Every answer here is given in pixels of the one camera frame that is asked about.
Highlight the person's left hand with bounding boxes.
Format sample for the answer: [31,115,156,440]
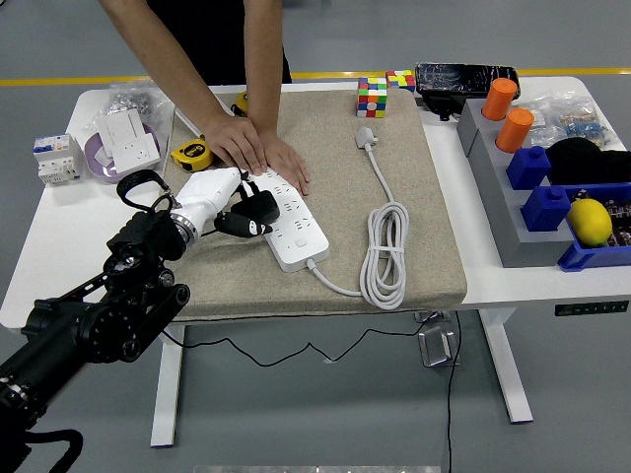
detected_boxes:
[262,131,313,197]

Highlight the person's right hand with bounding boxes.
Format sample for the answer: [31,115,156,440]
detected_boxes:
[201,111,270,177]

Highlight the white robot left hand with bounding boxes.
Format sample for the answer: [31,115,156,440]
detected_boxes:
[172,166,275,242]

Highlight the black plug adapter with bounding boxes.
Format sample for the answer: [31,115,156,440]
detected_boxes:
[231,189,281,226]

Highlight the white power strip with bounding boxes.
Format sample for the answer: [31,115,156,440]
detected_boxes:
[244,169,331,274]

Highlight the thin black adapter cord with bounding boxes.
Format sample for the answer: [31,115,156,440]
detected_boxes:
[161,314,445,369]

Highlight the yellow black tape measure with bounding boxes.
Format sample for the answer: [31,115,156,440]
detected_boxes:
[170,138,216,173]

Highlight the grey-brown fabric mat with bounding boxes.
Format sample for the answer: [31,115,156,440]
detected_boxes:
[161,88,468,321]

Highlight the large colourful puzzle cube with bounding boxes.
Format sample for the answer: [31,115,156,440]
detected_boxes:
[356,77,389,119]

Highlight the person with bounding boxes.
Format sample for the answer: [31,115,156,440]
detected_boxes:
[147,0,293,86]

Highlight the clear bag of screws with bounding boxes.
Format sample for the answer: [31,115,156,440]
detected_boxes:
[81,76,178,144]

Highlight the small colourful puzzle cube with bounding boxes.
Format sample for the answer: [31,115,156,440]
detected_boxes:
[386,69,417,94]

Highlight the white circuit breaker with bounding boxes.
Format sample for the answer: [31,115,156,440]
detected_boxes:
[33,133,85,187]

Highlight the black film-wrapped box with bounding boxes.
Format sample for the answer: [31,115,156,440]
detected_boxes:
[414,62,522,102]

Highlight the white table leg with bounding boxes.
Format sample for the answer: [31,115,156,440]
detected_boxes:
[478,308,534,424]
[150,322,186,448]

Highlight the grey stepped block holder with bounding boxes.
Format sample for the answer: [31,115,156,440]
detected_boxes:
[456,98,588,270]

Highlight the orange cylinder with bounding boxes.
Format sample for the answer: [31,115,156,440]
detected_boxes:
[481,77,519,122]
[495,107,536,154]

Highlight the blue plastic block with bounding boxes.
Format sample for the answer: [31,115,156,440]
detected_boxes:
[521,185,573,234]
[506,145,552,191]

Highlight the clear bag of components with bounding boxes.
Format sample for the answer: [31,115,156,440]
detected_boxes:
[517,91,620,152]

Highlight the black cloth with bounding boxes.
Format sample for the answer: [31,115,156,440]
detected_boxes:
[544,137,631,187]

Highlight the yellow lemon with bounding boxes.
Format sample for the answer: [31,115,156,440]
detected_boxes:
[566,198,614,247]

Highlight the blue plastic bin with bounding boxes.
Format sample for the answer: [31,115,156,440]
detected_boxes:
[557,182,631,273]

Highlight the black desk control panel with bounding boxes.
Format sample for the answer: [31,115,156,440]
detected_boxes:
[554,300,631,317]

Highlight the dark circuit boards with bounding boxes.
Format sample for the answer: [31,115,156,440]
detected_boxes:
[571,189,631,250]

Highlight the white wall switch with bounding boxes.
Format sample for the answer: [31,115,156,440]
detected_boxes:
[175,107,206,137]

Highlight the white power strip cord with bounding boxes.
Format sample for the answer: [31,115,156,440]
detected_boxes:
[305,125,411,311]

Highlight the white wall socket panel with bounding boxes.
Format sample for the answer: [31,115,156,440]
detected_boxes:
[111,137,163,174]

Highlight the white blank switch panel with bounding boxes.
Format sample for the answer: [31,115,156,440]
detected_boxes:
[96,107,147,159]

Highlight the black mount bracket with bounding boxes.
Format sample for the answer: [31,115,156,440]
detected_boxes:
[422,93,464,122]

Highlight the small clear metal bracket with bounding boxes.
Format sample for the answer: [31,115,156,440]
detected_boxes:
[413,309,453,325]

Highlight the large clear metal bracket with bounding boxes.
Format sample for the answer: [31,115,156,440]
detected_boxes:
[417,328,462,369]

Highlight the black hanging power cable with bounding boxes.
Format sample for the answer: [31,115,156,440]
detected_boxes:
[445,310,463,473]

